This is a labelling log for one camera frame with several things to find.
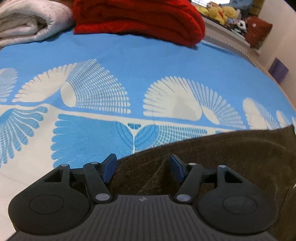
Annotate blue white patterned bedsheet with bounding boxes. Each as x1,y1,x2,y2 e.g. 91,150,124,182
1,31,295,240

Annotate yellow plush toys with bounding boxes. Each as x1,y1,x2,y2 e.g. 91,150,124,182
195,1,238,27

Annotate purple box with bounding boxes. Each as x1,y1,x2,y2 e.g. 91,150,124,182
268,58,289,84

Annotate dark red cushion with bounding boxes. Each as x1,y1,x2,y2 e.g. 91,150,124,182
244,16,273,50

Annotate brown corduroy pants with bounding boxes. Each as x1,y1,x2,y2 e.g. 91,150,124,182
109,126,295,240

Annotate white folded blanket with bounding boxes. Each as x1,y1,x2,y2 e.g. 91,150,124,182
1,1,74,48

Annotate red knitted blanket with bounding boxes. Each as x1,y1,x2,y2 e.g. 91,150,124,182
72,0,205,47

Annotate white bed frame ledge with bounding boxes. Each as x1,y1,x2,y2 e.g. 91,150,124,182
202,17,261,57

